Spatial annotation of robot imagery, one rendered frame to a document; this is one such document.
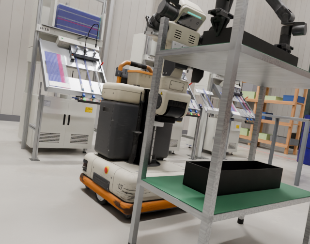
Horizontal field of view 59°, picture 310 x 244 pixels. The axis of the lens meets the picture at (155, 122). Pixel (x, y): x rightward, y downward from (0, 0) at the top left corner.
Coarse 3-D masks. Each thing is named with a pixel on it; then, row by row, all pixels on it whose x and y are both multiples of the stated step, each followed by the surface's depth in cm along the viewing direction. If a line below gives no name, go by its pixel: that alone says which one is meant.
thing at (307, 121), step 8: (296, 120) 343; (304, 120) 325; (304, 128) 324; (304, 136) 324; (272, 144) 402; (304, 144) 323; (272, 152) 402; (304, 152) 325; (296, 176) 327; (296, 184) 326
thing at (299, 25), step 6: (282, 18) 150; (288, 18) 149; (282, 24) 152; (288, 24) 152; (294, 24) 149; (300, 24) 147; (306, 24) 147; (294, 30) 148; (300, 30) 146; (306, 30) 148
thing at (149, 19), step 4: (156, 12) 160; (148, 16) 163; (152, 16) 161; (156, 16) 159; (160, 16) 158; (148, 20) 160; (152, 20) 161; (156, 20) 160; (148, 24) 160; (152, 24) 161; (156, 24) 161; (152, 28) 162; (156, 28) 162
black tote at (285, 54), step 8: (208, 32) 123; (224, 32) 116; (208, 40) 122; (216, 40) 119; (224, 40) 115; (248, 40) 118; (256, 40) 122; (256, 48) 123; (264, 48) 127; (272, 48) 131; (272, 56) 132; (280, 56) 136; (288, 56) 141; (296, 64) 147
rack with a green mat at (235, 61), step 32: (160, 32) 126; (160, 64) 126; (192, 64) 134; (224, 64) 122; (256, 64) 111; (288, 64) 113; (224, 96) 94; (224, 128) 94; (256, 128) 180; (160, 192) 117; (192, 192) 120; (256, 192) 135; (288, 192) 145
